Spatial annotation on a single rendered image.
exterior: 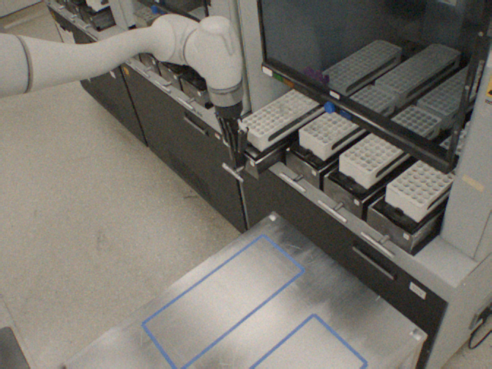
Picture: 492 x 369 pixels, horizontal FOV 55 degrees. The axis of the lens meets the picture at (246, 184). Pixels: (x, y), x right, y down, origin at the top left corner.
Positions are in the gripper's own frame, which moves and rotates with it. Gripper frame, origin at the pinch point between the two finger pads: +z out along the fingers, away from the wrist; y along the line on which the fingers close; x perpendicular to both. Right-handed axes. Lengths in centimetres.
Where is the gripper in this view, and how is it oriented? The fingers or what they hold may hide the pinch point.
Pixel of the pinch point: (237, 156)
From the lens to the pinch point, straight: 137.6
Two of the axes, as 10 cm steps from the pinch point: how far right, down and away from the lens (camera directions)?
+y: -6.2, -5.0, 6.0
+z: 1.2, 7.0, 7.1
